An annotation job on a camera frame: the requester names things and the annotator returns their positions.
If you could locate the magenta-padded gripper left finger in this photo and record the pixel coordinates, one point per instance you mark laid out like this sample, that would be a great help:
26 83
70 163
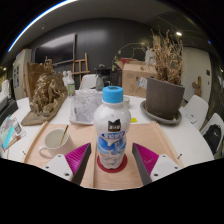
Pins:
76 158

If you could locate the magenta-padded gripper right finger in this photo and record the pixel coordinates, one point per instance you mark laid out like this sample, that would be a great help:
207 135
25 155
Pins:
146 158

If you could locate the white blue-capped drink bottle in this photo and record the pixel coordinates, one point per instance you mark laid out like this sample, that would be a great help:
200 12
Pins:
111 133

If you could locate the flat round red coaster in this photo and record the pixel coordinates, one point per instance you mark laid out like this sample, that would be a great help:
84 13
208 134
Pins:
100 165

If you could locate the beige canvas mat with slats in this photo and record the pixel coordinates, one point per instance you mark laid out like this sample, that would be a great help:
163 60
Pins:
146 133

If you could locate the wooden stir stick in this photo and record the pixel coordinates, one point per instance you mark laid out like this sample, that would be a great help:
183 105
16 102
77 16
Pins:
64 133

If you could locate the white ceramic mug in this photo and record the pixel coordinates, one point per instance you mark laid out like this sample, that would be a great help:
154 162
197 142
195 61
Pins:
52 141

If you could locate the yellow sticky note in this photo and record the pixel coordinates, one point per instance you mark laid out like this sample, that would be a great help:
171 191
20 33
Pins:
133 120

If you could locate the printed newspaper sheet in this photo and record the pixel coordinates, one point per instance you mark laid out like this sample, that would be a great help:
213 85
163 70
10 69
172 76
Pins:
83 108

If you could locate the small clear glass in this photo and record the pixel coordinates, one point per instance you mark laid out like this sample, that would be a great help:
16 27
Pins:
126 101

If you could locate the dried plant in dark pot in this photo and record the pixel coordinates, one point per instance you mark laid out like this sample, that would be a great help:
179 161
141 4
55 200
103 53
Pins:
163 98

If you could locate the black backpack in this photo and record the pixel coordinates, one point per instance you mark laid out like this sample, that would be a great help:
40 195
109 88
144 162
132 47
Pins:
212 138

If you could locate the white plastic chair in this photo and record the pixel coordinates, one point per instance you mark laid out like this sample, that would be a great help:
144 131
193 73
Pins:
87 81
216 120
196 108

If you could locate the green-labelled clear bottle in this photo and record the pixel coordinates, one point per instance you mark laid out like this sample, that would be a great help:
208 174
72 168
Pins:
71 87

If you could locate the brown driftwood sculpture on board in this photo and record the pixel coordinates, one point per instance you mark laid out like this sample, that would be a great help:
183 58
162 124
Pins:
46 93

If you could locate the purple and cyan art print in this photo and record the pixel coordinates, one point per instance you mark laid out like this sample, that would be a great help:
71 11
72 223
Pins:
6 131

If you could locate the brown cardboard box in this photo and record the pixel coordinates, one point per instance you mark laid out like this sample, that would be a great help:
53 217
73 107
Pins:
131 81

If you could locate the grey metal bottle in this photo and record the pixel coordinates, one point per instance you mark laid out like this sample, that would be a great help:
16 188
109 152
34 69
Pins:
99 83

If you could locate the black flat box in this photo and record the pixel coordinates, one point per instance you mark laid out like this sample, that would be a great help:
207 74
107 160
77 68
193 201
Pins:
6 110

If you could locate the wooden figure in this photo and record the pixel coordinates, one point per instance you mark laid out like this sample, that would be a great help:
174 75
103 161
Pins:
197 86

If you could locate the black side table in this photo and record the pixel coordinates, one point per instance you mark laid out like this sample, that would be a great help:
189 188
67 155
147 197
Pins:
106 71

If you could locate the wooden easel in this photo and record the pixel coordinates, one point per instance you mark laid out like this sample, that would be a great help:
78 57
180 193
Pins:
81 66

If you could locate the red box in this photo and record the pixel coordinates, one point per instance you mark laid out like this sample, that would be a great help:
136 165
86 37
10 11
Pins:
128 60

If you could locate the white draped statue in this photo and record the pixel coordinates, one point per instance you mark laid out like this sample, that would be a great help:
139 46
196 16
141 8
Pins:
150 56

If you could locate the white shelf cabinet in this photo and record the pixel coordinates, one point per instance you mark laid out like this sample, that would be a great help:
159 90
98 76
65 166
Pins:
20 73

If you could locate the recessed ceiling spotlights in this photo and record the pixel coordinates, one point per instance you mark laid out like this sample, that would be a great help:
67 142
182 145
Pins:
179 33

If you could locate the long ceiling light panel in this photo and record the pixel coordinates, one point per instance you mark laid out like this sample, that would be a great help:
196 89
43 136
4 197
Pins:
33 21

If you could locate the dark wall screen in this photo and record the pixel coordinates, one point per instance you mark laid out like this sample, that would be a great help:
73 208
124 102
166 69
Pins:
55 50

